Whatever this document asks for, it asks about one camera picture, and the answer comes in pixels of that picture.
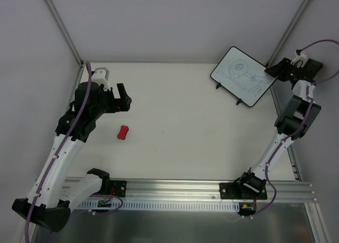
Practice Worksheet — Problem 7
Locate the red bone-shaped eraser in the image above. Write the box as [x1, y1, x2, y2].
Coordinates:
[117, 125, 129, 140]

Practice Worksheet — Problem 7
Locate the white whiteboard black rim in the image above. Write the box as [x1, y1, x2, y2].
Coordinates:
[210, 46, 276, 107]

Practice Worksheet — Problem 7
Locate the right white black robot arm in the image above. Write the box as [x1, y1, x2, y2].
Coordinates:
[235, 57, 323, 199]

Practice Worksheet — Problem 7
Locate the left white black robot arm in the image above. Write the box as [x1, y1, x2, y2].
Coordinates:
[12, 82, 132, 232]

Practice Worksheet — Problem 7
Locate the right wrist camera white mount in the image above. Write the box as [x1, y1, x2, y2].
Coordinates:
[291, 49, 308, 68]

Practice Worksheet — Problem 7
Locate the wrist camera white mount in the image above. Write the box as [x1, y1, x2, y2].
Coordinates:
[291, 49, 308, 68]
[92, 67, 111, 91]

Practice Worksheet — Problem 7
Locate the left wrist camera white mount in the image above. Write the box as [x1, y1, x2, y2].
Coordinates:
[92, 67, 111, 91]

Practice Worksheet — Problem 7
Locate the wire whiteboard stand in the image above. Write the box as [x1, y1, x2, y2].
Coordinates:
[216, 82, 243, 106]

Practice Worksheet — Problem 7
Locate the right aluminium frame post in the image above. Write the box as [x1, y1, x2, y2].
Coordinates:
[265, 0, 312, 67]

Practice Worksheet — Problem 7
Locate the aluminium frame post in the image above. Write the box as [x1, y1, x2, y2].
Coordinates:
[44, 0, 83, 66]
[265, 0, 312, 67]

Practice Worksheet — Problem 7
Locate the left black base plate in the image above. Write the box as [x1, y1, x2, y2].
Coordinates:
[105, 180, 127, 198]

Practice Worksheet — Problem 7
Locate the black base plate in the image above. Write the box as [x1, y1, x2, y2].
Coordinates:
[219, 182, 267, 200]
[105, 180, 127, 198]

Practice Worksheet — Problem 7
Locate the aluminium mounting rail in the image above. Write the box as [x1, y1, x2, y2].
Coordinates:
[63, 177, 317, 203]

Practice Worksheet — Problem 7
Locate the left aluminium frame post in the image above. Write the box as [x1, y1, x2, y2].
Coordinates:
[44, 0, 83, 66]

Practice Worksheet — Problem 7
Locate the white slotted cable duct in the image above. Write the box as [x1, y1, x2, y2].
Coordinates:
[77, 199, 240, 212]

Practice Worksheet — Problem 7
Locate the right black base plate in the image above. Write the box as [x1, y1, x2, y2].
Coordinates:
[219, 182, 267, 200]

